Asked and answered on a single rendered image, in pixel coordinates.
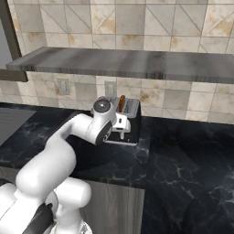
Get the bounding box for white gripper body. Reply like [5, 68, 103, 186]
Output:
[112, 119, 132, 141]

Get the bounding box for black and silver toaster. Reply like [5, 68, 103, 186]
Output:
[96, 96, 143, 146]

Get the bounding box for brown bread slice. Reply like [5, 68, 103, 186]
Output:
[118, 94, 126, 113]

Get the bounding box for grey wooden cupboard front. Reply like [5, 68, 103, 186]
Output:
[80, 180, 146, 234]

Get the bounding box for grey sink basin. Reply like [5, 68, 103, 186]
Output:
[0, 107, 37, 147]

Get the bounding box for grey wall socket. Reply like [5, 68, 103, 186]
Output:
[103, 80, 118, 99]
[56, 77, 70, 96]

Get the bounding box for grey wooden wall shelf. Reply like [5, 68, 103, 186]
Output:
[5, 46, 234, 85]

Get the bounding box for dark window frame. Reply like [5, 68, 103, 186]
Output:
[0, 0, 29, 83]

